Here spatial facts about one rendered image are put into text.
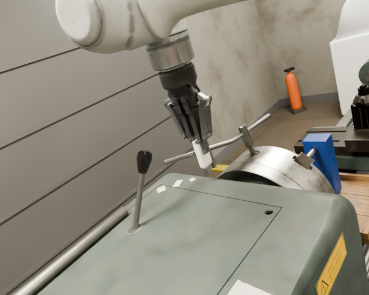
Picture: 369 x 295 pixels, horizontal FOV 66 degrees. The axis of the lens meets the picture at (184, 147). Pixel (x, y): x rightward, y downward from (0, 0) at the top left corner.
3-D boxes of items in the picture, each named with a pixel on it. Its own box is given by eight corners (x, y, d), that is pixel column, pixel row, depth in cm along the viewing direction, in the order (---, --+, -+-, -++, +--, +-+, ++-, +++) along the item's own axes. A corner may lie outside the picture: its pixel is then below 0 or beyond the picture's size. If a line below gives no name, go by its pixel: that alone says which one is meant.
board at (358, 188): (369, 244, 81) (368, 234, 80) (260, 219, 108) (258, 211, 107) (392, 185, 99) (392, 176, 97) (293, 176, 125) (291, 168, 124)
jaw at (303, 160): (287, 198, 77) (308, 172, 69) (272, 187, 79) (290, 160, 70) (304, 177, 84) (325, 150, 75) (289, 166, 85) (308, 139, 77)
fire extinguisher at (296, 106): (310, 106, 428) (301, 63, 406) (303, 113, 411) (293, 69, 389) (292, 107, 449) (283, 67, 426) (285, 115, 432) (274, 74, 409)
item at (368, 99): (374, 103, 103) (373, 96, 102) (350, 106, 109) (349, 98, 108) (380, 95, 107) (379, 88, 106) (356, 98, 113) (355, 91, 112)
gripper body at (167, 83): (201, 57, 57) (214, 100, 60) (173, 62, 63) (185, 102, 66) (176, 69, 52) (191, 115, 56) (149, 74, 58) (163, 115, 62)
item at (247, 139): (257, 160, 78) (241, 123, 75) (263, 161, 76) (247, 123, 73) (251, 165, 77) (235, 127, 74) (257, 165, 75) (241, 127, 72)
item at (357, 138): (376, 152, 102) (374, 139, 100) (345, 151, 109) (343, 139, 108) (389, 127, 114) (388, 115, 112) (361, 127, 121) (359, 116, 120)
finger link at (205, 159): (202, 136, 65) (204, 136, 64) (210, 161, 68) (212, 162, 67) (194, 142, 63) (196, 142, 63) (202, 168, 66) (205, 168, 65)
